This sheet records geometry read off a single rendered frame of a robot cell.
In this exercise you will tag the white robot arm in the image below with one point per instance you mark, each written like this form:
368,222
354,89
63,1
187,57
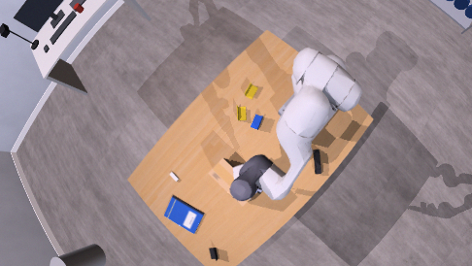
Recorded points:
322,81

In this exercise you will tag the blue rectangular block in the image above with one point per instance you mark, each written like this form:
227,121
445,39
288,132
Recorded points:
256,122

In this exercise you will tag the blue notebook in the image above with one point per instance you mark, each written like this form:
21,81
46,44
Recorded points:
183,214

